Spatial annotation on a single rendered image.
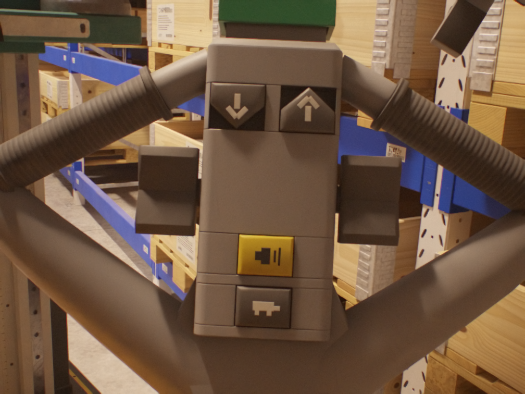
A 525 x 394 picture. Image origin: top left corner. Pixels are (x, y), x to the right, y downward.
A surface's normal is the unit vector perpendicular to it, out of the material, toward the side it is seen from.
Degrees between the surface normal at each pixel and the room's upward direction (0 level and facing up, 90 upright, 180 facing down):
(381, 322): 68
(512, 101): 90
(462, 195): 90
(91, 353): 0
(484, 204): 90
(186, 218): 57
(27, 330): 90
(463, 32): 74
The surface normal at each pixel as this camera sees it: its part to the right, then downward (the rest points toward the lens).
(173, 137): -0.88, 0.08
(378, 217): 0.01, -0.31
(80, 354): 0.04, -0.96
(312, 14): 0.00, -0.02
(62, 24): 0.63, 0.23
